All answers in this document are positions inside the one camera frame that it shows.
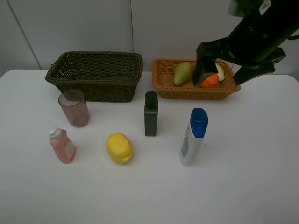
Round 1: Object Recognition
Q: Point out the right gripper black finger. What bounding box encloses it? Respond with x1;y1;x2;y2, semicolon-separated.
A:
192;38;228;86
234;47;286;84

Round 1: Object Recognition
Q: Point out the pink bottle white cap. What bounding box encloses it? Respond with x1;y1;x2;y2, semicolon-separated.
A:
48;127;76;164

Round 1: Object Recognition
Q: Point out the white bottle blue cap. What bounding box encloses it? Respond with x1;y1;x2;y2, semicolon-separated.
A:
180;108;208;166

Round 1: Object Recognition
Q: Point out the orange wicker basket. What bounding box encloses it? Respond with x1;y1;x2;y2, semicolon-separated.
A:
152;59;241;100

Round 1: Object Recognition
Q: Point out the avocado half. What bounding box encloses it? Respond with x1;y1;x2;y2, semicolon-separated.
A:
215;63;225;82

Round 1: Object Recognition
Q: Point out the green red pear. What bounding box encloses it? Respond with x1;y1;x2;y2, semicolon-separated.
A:
173;62;192;86

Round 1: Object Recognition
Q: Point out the dark brown wicker basket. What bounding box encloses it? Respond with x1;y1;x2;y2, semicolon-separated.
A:
45;51;143;103

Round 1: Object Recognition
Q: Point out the black square pump bottle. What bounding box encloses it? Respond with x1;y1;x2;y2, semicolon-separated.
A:
144;91;158;137

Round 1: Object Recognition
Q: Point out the yellow lemon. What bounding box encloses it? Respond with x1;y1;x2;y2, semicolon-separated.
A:
107;133;134;164

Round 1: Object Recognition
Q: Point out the orange tangerine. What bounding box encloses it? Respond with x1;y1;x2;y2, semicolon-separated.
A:
200;74;219;88

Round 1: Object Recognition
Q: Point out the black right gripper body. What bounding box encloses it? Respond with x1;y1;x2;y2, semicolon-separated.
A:
225;0;299;65

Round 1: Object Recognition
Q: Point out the translucent brown plastic cup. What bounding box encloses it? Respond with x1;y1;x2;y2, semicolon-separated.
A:
58;90;90;127

